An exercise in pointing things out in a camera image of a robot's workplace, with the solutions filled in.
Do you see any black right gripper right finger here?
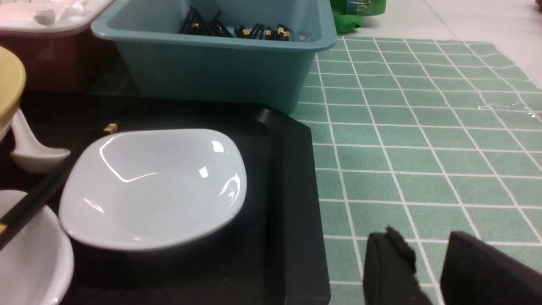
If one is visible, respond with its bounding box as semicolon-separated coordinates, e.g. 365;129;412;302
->
440;230;542;305

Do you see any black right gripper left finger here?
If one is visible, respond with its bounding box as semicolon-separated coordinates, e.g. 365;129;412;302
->
363;226;432;305

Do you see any white square dish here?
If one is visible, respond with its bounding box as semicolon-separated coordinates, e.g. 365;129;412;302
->
0;206;74;305
58;129;248;252

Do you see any white ceramic soup spoon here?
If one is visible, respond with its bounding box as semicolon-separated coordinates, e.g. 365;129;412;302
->
10;108;70;174

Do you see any black chopstick gold band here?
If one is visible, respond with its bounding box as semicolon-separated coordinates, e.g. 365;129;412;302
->
0;123;118;249

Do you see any yellow noodle bowl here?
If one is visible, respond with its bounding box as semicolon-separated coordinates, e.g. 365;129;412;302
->
0;47;27;141

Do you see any green checked tablecloth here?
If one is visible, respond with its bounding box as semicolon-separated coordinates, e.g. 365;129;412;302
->
291;37;542;305

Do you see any teal plastic chopstick bin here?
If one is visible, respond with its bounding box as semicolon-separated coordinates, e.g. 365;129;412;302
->
91;0;337;113

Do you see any black chopsticks pile in bin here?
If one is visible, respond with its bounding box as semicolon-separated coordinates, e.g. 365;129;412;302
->
177;6;294;41

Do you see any white and brown spoon bin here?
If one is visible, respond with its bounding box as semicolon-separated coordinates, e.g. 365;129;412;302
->
0;0;116;93

